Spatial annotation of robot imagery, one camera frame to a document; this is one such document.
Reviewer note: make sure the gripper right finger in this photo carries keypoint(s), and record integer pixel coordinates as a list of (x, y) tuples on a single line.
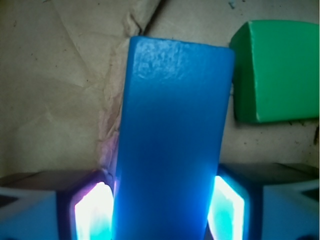
[(265, 201)]

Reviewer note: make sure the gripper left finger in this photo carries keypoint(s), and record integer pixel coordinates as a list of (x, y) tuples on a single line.
[(56, 205)]

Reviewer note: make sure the blue rectangular block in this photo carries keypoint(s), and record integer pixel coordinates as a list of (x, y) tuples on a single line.
[(174, 109)]

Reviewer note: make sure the green rectangular block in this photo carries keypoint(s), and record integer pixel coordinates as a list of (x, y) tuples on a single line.
[(277, 71)]

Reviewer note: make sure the brown paper bag tray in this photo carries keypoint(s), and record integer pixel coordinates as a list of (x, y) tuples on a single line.
[(62, 66)]

